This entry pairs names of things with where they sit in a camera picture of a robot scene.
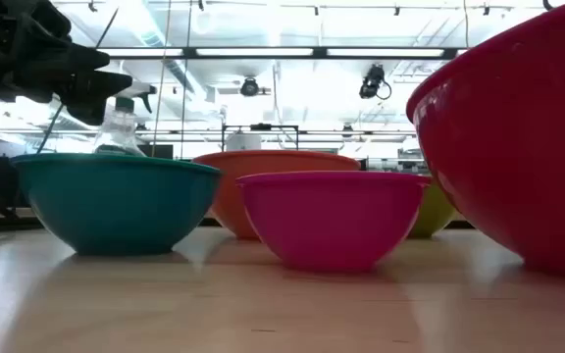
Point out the large red plastic bowl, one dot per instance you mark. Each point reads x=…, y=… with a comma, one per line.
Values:
x=523, y=147

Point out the pink plastic bowl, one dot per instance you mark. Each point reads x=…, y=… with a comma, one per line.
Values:
x=331, y=220

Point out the round black ceiling camera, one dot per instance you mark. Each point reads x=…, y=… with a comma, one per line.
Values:
x=249, y=87

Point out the yellow-green plastic bowl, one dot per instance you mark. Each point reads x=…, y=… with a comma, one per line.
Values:
x=434, y=211

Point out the white cylinder container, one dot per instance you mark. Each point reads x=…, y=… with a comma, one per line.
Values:
x=243, y=141

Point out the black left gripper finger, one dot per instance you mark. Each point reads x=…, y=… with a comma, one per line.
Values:
x=76, y=58
x=93, y=93

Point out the teal plastic bowl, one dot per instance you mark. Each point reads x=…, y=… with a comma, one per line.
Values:
x=116, y=206

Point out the clear spray bottle white trigger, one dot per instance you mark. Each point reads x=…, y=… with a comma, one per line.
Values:
x=118, y=132

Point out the black overhead beam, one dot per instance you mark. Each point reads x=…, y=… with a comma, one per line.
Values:
x=263, y=51

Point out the orange plastic bowl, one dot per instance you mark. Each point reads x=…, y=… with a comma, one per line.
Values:
x=272, y=162

